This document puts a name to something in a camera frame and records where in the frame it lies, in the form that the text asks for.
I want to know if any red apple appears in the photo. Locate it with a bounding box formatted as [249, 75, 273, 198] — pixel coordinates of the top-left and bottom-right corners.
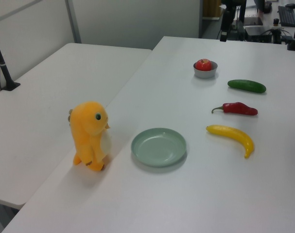
[195, 58, 212, 71]

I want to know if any red chili pepper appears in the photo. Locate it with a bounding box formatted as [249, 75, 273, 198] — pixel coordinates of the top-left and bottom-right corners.
[211, 101, 259, 116]

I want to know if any dark control box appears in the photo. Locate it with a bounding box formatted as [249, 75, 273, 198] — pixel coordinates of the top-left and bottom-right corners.
[243, 25, 273, 43]

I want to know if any orange plush toy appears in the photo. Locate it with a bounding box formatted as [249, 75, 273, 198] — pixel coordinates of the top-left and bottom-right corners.
[69, 100, 113, 172]

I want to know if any small metal bowl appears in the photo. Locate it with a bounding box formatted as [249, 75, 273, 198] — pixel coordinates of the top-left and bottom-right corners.
[193, 61, 218, 79]

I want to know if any yellow banana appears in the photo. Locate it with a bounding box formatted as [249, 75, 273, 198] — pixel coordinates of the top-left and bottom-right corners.
[206, 124, 255, 159]

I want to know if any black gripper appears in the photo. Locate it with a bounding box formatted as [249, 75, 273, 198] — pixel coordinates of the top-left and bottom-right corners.
[220, 5, 236, 42]

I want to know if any green cucumber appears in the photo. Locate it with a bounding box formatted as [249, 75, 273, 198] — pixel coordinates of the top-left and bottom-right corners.
[227, 79, 267, 94]

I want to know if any white side table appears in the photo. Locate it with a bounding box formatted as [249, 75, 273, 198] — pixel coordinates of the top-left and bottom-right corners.
[0, 43, 153, 211]

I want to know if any black keyboard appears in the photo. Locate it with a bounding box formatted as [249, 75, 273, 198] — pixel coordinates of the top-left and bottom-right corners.
[278, 5, 295, 27]

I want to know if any black pole with white band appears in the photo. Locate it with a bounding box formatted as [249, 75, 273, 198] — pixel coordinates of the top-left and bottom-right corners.
[0, 24, 21, 92]

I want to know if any light green plastic plate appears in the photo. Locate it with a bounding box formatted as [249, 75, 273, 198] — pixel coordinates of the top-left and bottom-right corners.
[131, 127, 188, 167]

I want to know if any grey partition post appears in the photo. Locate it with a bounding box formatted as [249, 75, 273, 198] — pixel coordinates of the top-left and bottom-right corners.
[64, 0, 82, 44]

